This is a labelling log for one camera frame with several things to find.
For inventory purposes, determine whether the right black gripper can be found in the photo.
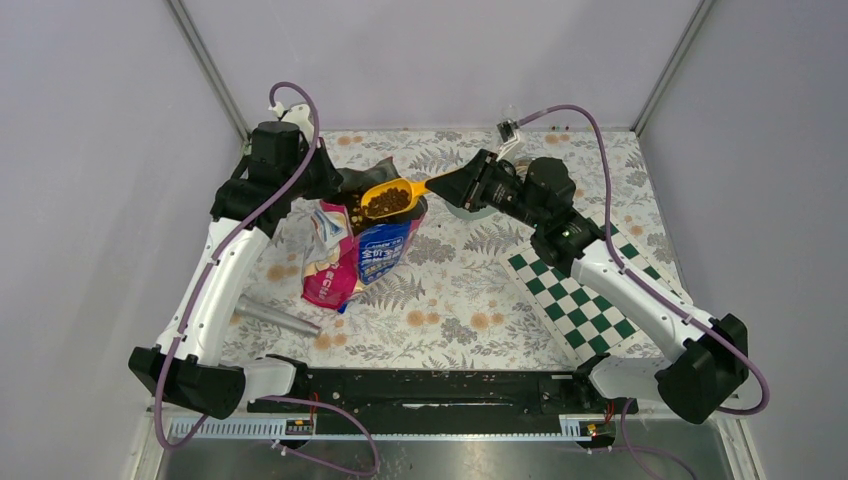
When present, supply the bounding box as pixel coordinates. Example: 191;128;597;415
426;148;547;230

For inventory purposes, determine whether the orange plastic scoop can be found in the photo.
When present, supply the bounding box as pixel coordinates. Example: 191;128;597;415
360;178;433;220

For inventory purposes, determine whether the pink pet food bag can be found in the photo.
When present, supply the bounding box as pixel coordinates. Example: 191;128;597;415
299;156;431;314

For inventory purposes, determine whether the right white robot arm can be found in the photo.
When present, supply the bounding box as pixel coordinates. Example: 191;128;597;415
424;150;770;424

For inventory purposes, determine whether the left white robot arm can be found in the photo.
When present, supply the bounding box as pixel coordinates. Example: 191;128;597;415
128;120;342;419

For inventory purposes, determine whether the green double pet bowl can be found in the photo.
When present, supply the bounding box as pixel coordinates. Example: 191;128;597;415
445;201;497;221

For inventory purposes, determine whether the floral table mat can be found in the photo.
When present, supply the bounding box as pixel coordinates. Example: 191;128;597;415
223;130;678;370

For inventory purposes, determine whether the grey metal cylinder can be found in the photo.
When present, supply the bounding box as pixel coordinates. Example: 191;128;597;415
234;295;322;338

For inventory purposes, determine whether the green white checkerboard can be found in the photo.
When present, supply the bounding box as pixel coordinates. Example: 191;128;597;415
499;242;662;366

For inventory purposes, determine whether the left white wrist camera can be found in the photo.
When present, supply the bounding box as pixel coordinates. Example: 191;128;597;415
268;101;315;145

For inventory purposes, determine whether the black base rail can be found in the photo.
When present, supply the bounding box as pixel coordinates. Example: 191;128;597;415
247;368;638;437

